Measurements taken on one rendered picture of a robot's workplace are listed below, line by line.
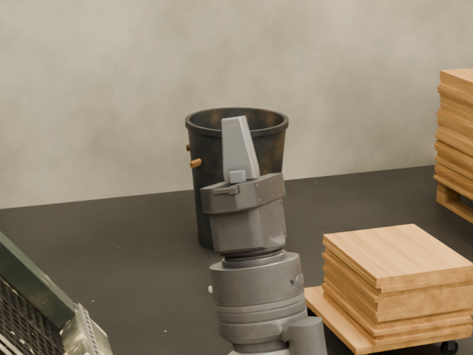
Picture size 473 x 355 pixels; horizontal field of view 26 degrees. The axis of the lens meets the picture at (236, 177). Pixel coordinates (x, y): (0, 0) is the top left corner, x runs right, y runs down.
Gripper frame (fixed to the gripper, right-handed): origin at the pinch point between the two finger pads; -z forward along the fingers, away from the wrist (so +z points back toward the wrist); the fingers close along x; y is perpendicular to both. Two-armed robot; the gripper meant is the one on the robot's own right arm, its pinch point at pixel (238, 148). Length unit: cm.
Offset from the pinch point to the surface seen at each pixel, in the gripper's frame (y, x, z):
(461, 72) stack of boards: 37, -485, -12
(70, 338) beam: 81, -101, 39
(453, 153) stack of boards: 46, -481, 32
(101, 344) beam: 77, -109, 42
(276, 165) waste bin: 122, -394, 21
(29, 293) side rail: 89, -102, 28
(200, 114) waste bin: 161, -404, -9
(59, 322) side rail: 86, -107, 36
